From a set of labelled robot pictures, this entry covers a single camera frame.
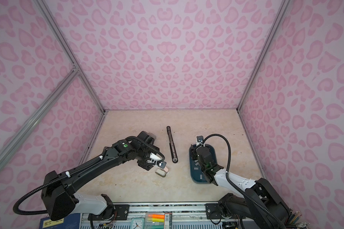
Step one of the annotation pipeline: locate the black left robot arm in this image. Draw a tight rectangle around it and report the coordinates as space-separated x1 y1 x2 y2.
12 131 165 221

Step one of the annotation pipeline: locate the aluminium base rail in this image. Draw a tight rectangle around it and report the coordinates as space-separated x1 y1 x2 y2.
80 201 259 229

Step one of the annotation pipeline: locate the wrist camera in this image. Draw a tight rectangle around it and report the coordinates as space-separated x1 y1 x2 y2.
196 135 204 146
147 153 167 169

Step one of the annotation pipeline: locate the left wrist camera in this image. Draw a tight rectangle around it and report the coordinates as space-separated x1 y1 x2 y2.
147 153 167 169

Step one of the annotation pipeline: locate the pencil holder with pencils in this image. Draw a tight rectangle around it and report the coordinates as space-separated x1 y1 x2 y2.
284 211 310 229

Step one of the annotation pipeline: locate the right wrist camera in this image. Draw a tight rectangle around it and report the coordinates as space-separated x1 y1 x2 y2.
196 135 204 146

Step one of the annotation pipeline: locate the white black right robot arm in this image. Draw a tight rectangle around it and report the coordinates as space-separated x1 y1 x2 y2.
189 134 290 229

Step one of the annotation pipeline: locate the black long stapler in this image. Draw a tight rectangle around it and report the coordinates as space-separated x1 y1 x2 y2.
167 126 178 163

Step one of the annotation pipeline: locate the highlighter pen set box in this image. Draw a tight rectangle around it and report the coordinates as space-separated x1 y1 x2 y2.
144 212 173 229

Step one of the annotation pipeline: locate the pink mini stapler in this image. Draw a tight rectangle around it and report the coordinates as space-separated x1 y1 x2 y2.
162 167 169 174

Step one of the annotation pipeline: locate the teal alarm clock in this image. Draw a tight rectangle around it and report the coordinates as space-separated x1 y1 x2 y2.
130 218 145 229

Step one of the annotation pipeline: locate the white mini stapler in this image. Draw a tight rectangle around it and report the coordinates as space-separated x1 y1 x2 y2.
155 168 167 177

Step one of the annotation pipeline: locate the teal plastic tray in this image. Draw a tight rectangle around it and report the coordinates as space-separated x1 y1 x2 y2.
189 144 223 184

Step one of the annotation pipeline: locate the blue book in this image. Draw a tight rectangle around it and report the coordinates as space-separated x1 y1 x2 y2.
39 213 81 229

